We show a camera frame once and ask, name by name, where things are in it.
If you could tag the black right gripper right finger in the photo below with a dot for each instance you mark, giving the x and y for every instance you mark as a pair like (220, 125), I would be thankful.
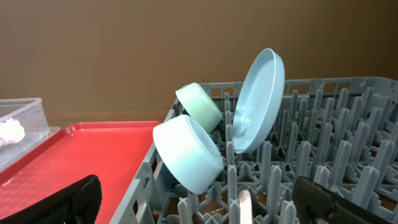
(314, 202)

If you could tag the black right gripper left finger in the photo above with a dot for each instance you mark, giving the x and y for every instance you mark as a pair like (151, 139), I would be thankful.
(78, 203)

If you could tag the white plastic spoon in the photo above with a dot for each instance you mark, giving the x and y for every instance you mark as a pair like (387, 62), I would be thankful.
(245, 204)

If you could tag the white napkin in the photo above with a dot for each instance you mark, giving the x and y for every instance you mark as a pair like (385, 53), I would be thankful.
(11, 132)

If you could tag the light blue plate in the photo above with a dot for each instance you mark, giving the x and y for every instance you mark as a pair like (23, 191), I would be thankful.
(258, 102)

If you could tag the light blue bowl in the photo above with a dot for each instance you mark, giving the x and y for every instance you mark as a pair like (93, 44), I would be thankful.
(188, 152)

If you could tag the green bowl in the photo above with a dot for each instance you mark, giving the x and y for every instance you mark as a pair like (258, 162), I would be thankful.
(199, 106)

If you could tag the grey dishwasher rack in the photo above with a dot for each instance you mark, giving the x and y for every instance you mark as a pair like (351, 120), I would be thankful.
(339, 132)

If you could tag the clear plastic waste bin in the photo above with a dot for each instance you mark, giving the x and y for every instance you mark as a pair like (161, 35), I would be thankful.
(30, 113)

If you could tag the red serving tray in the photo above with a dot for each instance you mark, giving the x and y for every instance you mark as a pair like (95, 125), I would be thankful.
(113, 151)

